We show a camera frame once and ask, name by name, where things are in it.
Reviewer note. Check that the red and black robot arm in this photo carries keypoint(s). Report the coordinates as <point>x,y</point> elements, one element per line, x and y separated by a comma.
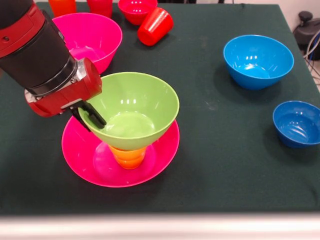
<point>32,50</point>

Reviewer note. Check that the large pink bowl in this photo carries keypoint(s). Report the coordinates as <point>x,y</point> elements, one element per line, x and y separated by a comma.
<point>162,155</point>
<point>100,35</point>

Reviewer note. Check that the red cup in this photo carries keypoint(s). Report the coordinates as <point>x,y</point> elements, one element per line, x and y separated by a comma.
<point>155,27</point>
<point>100,7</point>

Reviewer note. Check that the light blue bowl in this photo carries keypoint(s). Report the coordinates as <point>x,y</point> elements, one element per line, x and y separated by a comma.
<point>257,62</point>

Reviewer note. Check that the yellow cup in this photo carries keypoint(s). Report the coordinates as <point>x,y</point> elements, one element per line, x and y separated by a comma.
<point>128,158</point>

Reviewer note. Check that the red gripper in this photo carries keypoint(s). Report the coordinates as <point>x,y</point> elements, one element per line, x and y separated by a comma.
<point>75,92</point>

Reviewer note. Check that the orange cup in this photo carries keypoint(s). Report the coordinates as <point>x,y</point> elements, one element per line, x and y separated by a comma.
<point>62,7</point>

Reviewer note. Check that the dark green table cloth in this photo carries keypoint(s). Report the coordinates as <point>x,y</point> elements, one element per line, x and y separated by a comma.
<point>225,175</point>

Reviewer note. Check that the green bowl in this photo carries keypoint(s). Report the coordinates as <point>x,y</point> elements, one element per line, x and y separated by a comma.
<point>140,100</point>

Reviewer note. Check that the small dark blue bowl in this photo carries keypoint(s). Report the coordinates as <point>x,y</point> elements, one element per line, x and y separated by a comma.
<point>297,125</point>

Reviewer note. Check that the small pink bowl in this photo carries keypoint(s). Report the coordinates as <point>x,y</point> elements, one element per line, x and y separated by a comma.
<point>136,10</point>

